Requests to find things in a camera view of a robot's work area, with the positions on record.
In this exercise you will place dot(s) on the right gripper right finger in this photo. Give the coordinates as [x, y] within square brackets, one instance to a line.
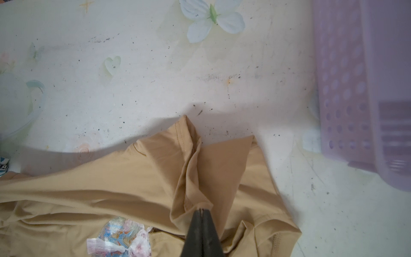
[211, 246]

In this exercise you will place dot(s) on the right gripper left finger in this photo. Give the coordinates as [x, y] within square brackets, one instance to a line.
[193, 242]

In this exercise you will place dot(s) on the beige garment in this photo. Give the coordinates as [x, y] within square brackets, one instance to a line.
[157, 182]

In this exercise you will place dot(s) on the printed white blue yellow shorts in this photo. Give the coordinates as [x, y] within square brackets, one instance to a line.
[4, 165]

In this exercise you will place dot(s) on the lavender plastic basket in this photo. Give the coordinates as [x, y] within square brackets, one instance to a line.
[363, 58]

